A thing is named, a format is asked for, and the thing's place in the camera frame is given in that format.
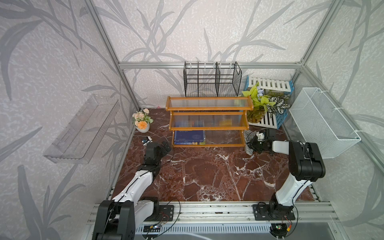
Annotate grey striped fluffy cloth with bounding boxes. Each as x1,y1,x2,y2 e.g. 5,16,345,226
244,130,258,156

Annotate orange wooden bookshelf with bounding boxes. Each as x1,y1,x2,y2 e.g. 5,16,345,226
166,96,254,148

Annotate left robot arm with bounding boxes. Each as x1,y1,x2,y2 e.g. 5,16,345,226
92,141,172,240

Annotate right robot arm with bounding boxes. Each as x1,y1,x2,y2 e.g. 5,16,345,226
253,140,326,221

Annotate flower pot with orange flowers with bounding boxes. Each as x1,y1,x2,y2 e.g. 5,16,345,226
132,109,154,133

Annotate green potted plant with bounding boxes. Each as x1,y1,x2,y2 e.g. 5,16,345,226
242,86,291,123

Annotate blue book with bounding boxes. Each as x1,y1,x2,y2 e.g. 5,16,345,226
174,130,206,145

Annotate white and blue slatted crate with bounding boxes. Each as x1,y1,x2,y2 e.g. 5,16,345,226
243,76,294,129

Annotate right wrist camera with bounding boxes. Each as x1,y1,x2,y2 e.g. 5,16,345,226
256,128,277,142

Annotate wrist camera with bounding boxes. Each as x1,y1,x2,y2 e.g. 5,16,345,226
256,128,277,142
142,136,153,146

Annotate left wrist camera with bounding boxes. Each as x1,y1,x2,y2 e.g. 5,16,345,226
142,136,153,146

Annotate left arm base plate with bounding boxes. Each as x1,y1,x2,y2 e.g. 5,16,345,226
145,205,175,222

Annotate white wire mesh basket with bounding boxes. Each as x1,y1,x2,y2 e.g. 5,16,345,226
290,88,361,159

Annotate black cable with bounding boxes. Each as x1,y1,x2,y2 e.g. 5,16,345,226
142,197,182,240

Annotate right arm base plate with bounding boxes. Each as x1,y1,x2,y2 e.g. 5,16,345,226
252,202,296,221

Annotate clear acrylic wall shelf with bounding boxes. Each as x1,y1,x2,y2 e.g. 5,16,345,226
43,95,121,164

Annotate black wire mesh organizer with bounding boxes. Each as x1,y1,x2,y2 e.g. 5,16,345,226
183,62,243,97

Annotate aluminium rail frame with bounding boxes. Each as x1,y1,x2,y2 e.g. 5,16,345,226
86,200,340,225

